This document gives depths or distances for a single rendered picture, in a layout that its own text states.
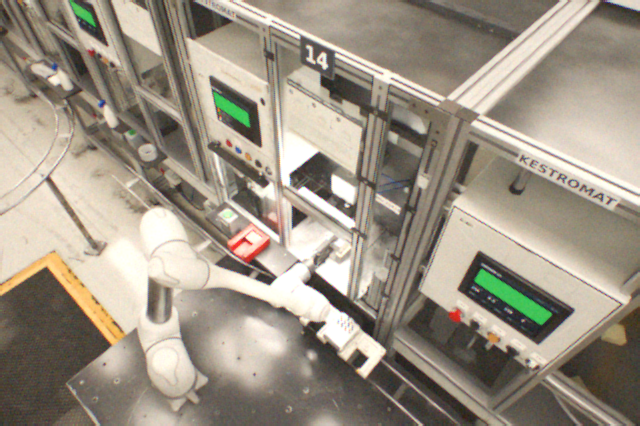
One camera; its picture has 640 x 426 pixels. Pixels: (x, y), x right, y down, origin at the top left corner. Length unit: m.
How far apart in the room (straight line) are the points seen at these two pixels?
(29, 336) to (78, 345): 0.33
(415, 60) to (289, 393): 1.45
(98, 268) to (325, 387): 2.01
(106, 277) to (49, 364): 0.63
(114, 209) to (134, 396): 1.92
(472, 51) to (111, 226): 2.97
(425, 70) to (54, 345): 2.76
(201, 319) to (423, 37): 1.59
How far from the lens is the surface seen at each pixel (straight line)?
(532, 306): 1.24
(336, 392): 2.03
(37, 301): 3.47
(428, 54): 1.25
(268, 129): 1.54
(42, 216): 3.96
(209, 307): 2.23
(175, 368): 1.87
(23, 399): 3.18
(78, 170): 4.19
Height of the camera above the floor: 2.63
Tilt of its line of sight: 51 degrees down
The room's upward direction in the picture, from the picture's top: straight up
